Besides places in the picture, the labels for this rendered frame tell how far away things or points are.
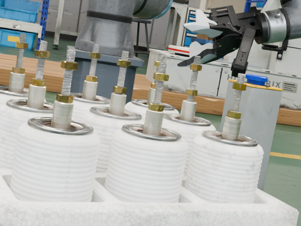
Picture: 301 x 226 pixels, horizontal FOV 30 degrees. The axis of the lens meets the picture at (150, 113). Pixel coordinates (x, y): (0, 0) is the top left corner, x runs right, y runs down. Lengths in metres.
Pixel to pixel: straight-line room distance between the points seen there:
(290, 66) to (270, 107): 2.20
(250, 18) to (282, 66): 1.87
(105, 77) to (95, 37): 0.10
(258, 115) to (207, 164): 0.28
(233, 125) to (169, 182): 0.13
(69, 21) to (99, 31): 7.81
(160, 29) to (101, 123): 8.61
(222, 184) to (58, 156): 0.22
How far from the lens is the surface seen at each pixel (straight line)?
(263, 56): 3.24
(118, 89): 0.79
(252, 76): 0.99
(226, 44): 1.28
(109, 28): 1.40
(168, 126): 0.82
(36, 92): 0.75
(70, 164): 0.62
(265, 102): 0.99
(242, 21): 1.31
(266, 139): 1.01
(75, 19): 9.21
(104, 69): 1.38
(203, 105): 2.91
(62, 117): 0.64
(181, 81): 2.94
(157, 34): 9.36
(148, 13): 1.53
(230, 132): 0.75
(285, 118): 3.07
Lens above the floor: 0.38
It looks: 8 degrees down
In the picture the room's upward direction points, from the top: 9 degrees clockwise
